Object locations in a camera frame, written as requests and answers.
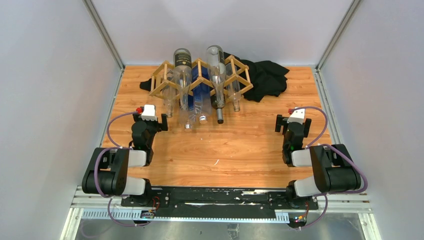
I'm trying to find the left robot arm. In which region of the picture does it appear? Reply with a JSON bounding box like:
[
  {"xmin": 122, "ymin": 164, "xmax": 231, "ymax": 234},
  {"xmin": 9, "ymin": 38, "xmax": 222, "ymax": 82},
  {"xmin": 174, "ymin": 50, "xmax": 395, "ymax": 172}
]
[{"xmin": 81, "ymin": 112, "xmax": 168, "ymax": 207}]

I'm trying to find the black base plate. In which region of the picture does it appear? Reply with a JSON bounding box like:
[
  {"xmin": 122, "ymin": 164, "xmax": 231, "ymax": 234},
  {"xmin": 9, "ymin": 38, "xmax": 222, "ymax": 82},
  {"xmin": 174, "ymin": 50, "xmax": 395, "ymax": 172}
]
[{"xmin": 120, "ymin": 186, "xmax": 318, "ymax": 219}]

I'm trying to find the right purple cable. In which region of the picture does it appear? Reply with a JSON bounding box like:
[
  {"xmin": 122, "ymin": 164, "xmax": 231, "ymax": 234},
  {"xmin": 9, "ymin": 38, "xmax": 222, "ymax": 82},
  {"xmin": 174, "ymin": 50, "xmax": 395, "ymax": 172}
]
[{"xmin": 288, "ymin": 106, "xmax": 369, "ymax": 229}]

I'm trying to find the purple cable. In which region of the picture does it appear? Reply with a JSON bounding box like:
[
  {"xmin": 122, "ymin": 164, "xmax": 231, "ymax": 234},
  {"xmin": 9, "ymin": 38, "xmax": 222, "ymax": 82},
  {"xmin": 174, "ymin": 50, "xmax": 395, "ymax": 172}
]
[
  {"xmin": 106, "ymin": 107, "xmax": 144, "ymax": 149},
  {"xmin": 288, "ymin": 106, "xmax": 369, "ymax": 229}
]

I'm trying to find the dark green bottle silver foil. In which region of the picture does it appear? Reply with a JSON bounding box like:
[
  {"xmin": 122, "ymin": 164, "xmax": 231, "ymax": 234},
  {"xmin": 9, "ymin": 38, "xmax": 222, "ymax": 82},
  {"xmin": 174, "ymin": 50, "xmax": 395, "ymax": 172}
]
[{"xmin": 210, "ymin": 94, "xmax": 226, "ymax": 124}]

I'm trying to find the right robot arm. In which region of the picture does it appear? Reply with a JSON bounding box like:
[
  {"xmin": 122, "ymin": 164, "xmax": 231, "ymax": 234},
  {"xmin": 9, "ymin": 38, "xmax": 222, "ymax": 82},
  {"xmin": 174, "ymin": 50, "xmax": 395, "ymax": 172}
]
[{"xmin": 275, "ymin": 113, "xmax": 363, "ymax": 209}]

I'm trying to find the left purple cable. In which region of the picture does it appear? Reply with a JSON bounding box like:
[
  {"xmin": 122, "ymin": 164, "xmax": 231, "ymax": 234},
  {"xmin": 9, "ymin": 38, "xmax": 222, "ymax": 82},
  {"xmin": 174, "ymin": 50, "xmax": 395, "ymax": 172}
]
[{"xmin": 106, "ymin": 107, "xmax": 144, "ymax": 149}]

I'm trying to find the blue square bottle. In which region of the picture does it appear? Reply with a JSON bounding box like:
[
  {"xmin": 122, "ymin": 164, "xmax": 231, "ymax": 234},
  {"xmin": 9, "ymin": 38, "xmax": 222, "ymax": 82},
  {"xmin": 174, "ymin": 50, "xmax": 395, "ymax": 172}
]
[
  {"xmin": 192, "ymin": 65, "xmax": 212, "ymax": 124},
  {"xmin": 179, "ymin": 86, "xmax": 196, "ymax": 132}
]

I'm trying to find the black cloth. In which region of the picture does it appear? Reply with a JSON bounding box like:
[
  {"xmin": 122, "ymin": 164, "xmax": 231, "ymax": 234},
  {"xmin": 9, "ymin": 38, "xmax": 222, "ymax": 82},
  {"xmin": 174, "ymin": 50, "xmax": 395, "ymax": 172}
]
[{"xmin": 235, "ymin": 56, "xmax": 290, "ymax": 103}]

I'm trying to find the aluminium frame rail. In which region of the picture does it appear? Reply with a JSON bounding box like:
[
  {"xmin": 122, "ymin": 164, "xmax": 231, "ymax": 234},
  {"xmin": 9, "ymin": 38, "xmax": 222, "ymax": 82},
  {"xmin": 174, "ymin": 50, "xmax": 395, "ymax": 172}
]
[{"xmin": 71, "ymin": 186, "xmax": 372, "ymax": 224}]

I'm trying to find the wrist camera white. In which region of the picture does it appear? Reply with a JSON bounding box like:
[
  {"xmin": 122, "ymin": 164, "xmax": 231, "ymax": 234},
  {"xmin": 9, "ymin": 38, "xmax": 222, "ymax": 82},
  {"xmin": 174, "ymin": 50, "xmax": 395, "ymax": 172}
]
[
  {"xmin": 287, "ymin": 108, "xmax": 305, "ymax": 124},
  {"xmin": 141, "ymin": 104, "xmax": 158, "ymax": 121}
]

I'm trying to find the clear bottle with black label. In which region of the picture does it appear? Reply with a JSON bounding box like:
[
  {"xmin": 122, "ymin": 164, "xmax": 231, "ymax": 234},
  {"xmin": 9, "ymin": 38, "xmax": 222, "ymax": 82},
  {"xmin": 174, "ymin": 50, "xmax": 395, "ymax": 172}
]
[{"xmin": 173, "ymin": 48, "xmax": 193, "ymax": 111}]

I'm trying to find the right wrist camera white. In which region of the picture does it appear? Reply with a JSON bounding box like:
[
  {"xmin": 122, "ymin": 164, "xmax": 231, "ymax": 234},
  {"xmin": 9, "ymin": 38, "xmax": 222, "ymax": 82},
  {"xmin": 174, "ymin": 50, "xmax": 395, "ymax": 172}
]
[{"xmin": 287, "ymin": 108, "xmax": 305, "ymax": 124}]

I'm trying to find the wooden lattice wine rack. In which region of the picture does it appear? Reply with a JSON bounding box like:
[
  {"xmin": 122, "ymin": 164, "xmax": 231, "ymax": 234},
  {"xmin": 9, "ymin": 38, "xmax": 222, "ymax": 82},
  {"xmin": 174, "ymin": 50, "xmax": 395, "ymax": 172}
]
[{"xmin": 149, "ymin": 55, "xmax": 253, "ymax": 100}]

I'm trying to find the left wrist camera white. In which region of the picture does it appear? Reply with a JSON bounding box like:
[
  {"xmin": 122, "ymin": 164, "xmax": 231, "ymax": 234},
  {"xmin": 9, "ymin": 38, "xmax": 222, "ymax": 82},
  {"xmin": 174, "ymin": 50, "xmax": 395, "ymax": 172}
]
[{"xmin": 141, "ymin": 104, "xmax": 158, "ymax": 121}]

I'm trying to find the clear bottle with white label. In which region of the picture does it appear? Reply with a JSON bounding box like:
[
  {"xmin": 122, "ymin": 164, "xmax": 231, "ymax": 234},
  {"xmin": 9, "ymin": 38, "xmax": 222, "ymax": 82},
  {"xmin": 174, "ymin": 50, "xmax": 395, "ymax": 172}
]
[{"xmin": 206, "ymin": 45, "xmax": 226, "ymax": 109}]

